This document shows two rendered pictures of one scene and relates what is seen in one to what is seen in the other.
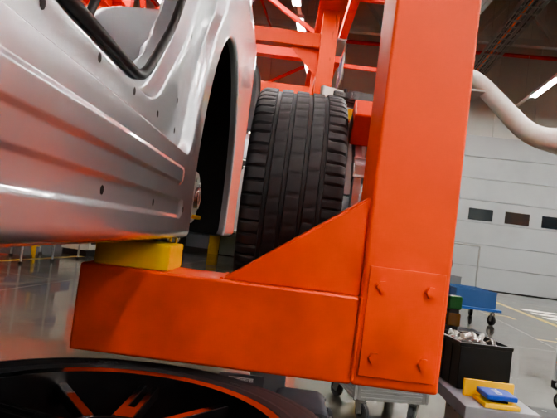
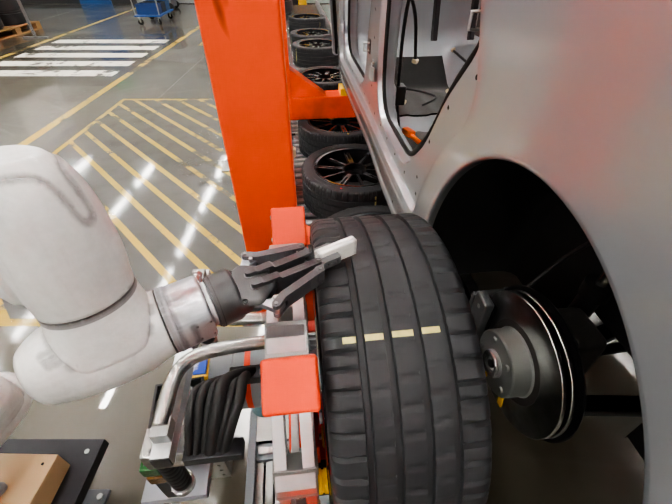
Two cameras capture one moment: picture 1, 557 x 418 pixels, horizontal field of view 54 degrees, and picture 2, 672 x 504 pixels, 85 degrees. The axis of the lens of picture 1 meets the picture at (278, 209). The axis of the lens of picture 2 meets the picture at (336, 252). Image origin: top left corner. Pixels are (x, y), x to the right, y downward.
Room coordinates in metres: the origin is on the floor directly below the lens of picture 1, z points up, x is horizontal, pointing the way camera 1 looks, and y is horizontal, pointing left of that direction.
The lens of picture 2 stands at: (2.02, -0.16, 1.58)
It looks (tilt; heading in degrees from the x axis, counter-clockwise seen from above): 41 degrees down; 173
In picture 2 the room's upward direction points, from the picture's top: straight up
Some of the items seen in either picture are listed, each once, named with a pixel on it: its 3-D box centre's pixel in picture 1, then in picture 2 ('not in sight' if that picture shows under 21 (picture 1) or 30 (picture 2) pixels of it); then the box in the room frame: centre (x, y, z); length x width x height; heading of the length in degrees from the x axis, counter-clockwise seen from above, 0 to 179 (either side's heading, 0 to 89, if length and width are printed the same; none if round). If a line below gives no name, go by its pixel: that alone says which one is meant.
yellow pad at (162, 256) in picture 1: (141, 252); not in sight; (1.09, 0.26, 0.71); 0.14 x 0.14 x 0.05; 0
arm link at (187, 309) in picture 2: not in sight; (189, 311); (1.68, -0.32, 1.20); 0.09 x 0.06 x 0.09; 25
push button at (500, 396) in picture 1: (496, 396); (196, 366); (1.28, -0.55, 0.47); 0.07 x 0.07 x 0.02; 0
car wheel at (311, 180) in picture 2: not in sight; (354, 182); (-0.02, 0.20, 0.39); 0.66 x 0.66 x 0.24
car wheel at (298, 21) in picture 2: not in sight; (306, 23); (-5.60, 0.22, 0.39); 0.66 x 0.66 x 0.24
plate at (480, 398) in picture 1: (496, 402); not in sight; (1.28, -0.55, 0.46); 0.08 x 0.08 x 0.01; 0
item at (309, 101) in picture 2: not in sight; (325, 91); (-0.84, 0.10, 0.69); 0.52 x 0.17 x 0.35; 90
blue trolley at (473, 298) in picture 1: (466, 280); not in sight; (7.05, -2.51, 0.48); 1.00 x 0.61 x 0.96; 177
